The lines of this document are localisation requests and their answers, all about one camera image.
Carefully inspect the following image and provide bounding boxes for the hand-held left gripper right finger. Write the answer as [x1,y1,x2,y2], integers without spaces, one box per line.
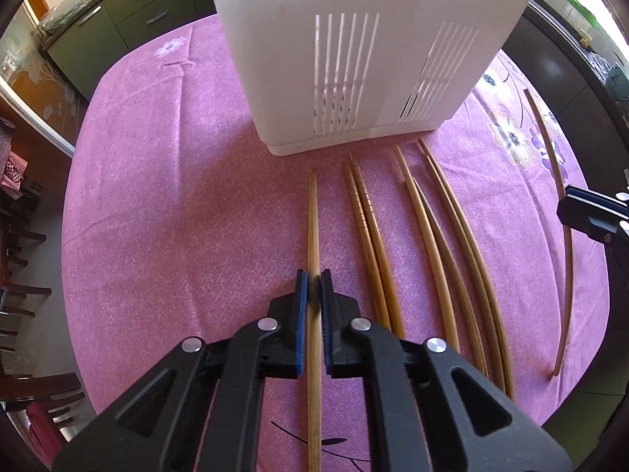
[319,269,573,472]

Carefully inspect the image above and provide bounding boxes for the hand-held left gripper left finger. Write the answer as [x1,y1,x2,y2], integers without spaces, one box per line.
[51,269,313,472]

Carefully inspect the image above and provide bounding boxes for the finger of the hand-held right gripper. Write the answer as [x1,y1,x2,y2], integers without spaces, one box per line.
[557,184,629,245]

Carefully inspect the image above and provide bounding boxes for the long bamboo chopstick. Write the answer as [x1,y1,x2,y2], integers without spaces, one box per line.
[305,170,322,472]
[523,89,575,378]

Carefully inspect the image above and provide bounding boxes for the set of wooden chopsticks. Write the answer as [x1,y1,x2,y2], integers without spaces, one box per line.
[343,138,517,401]

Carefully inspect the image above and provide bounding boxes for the white slotted utensil holder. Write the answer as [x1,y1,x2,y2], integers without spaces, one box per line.
[200,0,548,158]

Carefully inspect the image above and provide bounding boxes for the dark kitchen base cabinets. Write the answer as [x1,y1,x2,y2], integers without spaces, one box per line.
[498,2,629,168]

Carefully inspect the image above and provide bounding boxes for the purple floral tablecloth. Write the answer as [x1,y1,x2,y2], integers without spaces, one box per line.
[61,12,612,472]

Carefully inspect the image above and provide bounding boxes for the dark wooden chair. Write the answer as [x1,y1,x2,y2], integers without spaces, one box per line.
[0,187,55,352]
[0,374,88,458]

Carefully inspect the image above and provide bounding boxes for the checkered apron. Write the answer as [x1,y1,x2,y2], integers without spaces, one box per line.
[0,118,26,190]

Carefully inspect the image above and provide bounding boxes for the green kitchen base cabinets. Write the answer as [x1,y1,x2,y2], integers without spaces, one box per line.
[46,0,219,104]

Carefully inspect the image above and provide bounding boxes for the floral glass sliding door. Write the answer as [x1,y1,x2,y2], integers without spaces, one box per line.
[0,0,90,158]

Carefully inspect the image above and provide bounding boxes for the clear plastic bag of vegetables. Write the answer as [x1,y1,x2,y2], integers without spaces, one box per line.
[38,0,106,36]

